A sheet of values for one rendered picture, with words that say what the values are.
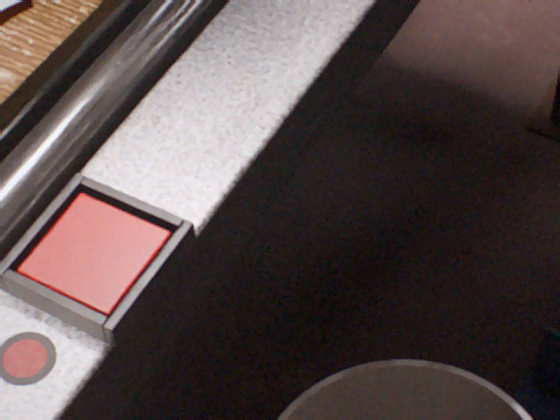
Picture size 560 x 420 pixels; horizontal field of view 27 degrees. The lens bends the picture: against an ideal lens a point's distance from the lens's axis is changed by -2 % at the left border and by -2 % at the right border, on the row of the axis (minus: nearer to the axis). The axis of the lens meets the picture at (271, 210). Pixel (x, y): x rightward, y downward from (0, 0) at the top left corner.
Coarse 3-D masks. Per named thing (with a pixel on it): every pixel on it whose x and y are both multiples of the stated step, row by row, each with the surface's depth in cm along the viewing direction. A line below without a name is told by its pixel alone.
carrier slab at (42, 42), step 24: (48, 0) 72; (72, 0) 72; (96, 0) 72; (120, 0) 73; (0, 24) 71; (24, 24) 71; (48, 24) 70; (72, 24) 70; (96, 24) 72; (0, 48) 69; (24, 48) 69; (48, 48) 69; (72, 48) 71; (0, 72) 68; (24, 72) 68; (48, 72) 69; (0, 96) 67; (24, 96) 68; (0, 120) 67
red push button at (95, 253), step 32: (64, 224) 61; (96, 224) 61; (128, 224) 61; (32, 256) 60; (64, 256) 60; (96, 256) 60; (128, 256) 60; (64, 288) 59; (96, 288) 59; (128, 288) 59
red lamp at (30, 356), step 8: (16, 344) 58; (24, 344) 58; (32, 344) 58; (40, 344) 58; (8, 352) 58; (16, 352) 58; (24, 352) 58; (32, 352) 58; (40, 352) 58; (8, 360) 58; (16, 360) 58; (24, 360) 58; (32, 360) 58; (40, 360) 58; (8, 368) 57; (16, 368) 57; (24, 368) 57; (32, 368) 57; (40, 368) 57; (24, 376) 57
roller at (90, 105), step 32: (160, 0) 74; (192, 0) 74; (224, 0) 76; (128, 32) 72; (160, 32) 72; (192, 32) 74; (96, 64) 71; (128, 64) 70; (160, 64) 72; (64, 96) 69; (96, 96) 69; (128, 96) 70; (64, 128) 67; (96, 128) 68; (32, 160) 66; (64, 160) 66; (0, 192) 64; (32, 192) 65; (0, 224) 63; (32, 224) 65; (0, 256) 63
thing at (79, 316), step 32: (64, 192) 62; (96, 192) 63; (160, 224) 61; (192, 224) 61; (160, 256) 59; (0, 288) 60; (32, 288) 58; (160, 288) 60; (64, 320) 59; (96, 320) 57; (128, 320) 58
